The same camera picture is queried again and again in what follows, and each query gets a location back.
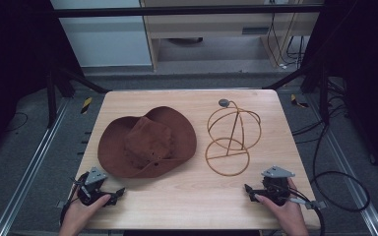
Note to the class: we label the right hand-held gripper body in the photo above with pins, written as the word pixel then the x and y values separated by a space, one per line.
pixel 275 183

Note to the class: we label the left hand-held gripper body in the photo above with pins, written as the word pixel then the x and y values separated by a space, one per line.
pixel 95 177

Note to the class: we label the brown suede cowboy hat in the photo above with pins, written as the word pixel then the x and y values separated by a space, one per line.
pixel 151 144

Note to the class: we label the person's left hand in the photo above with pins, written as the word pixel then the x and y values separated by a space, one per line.
pixel 82 213

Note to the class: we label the person's right hand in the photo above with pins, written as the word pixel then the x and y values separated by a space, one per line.
pixel 285 216

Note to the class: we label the yellow black striped tape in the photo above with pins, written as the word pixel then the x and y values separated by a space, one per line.
pixel 86 105
pixel 296 101

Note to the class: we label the black metal stand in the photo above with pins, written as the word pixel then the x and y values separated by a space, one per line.
pixel 324 95
pixel 50 98

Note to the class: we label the black curtain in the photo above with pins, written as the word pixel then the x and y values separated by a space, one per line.
pixel 367 82
pixel 10 65

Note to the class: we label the white cabinet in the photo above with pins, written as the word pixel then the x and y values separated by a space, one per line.
pixel 105 36

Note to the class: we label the light wooden desk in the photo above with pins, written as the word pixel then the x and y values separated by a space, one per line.
pixel 210 26

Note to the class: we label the aluminium floor rail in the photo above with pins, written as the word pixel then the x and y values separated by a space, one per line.
pixel 351 183
pixel 32 167

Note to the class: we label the black frame crossbar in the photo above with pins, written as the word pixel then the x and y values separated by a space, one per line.
pixel 177 11

